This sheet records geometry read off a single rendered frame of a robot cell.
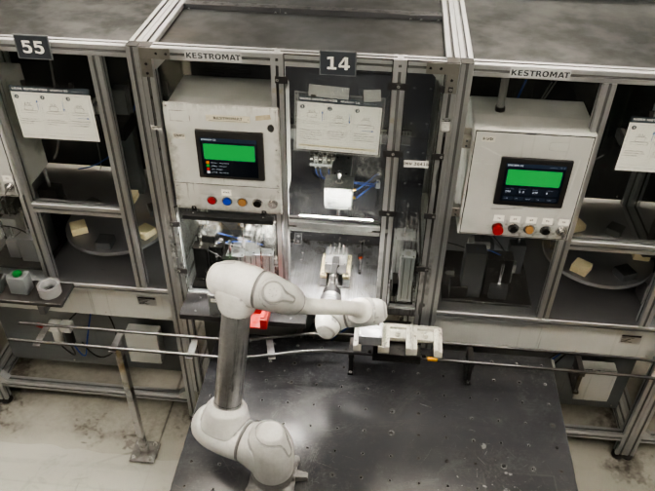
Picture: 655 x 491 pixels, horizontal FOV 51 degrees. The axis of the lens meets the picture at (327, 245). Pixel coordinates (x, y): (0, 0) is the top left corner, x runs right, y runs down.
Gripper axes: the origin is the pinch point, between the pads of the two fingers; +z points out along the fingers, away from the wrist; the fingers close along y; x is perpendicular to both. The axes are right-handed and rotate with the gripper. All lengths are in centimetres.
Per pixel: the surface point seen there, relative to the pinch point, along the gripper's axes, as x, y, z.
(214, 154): 44, 64, -17
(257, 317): 30.3, -8.6, -26.5
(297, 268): 18.0, -9.6, 7.9
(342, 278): -3.1, -9.1, 2.9
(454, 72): -39, 99, -14
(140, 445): 91, -92, -38
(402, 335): -30.6, -14.0, -25.3
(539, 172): -73, 65, -17
